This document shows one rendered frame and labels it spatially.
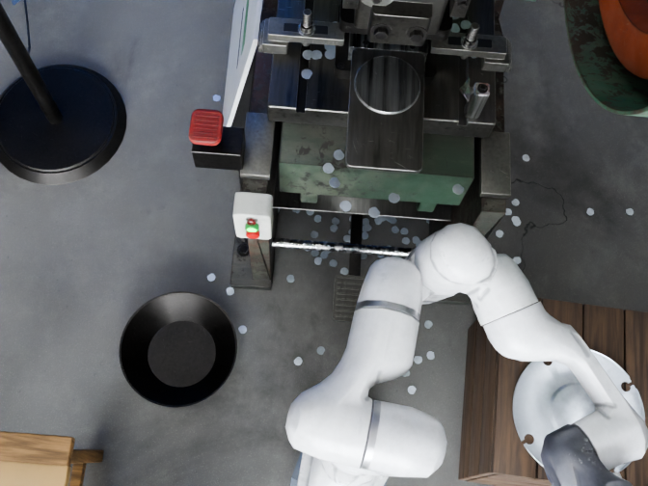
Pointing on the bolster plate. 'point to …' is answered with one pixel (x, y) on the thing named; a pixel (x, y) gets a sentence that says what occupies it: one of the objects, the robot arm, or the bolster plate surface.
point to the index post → (476, 100)
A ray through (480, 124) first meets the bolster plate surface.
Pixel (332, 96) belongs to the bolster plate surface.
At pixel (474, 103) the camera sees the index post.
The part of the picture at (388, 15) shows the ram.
